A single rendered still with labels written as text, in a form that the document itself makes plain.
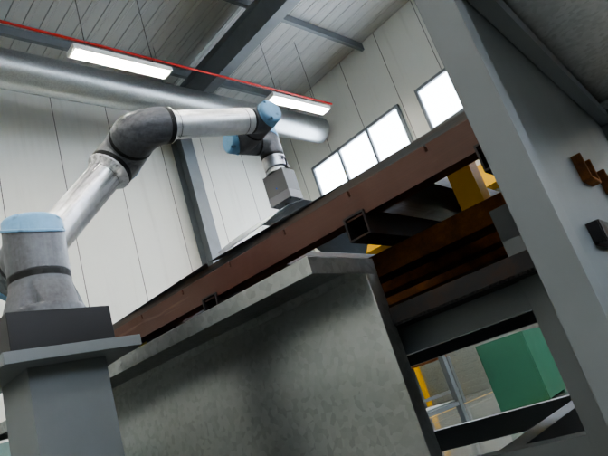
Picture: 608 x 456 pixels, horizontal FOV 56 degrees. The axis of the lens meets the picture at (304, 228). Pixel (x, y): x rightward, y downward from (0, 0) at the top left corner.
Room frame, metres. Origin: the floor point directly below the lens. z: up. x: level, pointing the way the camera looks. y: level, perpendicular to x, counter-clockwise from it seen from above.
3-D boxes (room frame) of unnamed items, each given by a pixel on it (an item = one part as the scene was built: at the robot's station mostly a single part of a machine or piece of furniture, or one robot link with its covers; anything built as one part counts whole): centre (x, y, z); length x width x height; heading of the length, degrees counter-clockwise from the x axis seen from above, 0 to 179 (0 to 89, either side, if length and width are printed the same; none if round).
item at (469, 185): (1.12, -0.35, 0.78); 0.05 x 0.05 x 0.19; 55
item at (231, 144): (1.57, 0.09, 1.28); 0.11 x 0.11 x 0.08; 41
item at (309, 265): (1.34, 0.48, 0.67); 1.30 x 0.20 x 0.03; 55
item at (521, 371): (5.17, -1.38, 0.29); 0.61 x 0.46 x 0.57; 148
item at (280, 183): (1.66, 0.02, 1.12); 0.10 x 0.09 x 0.16; 147
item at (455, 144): (1.33, 0.25, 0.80); 1.62 x 0.04 x 0.06; 55
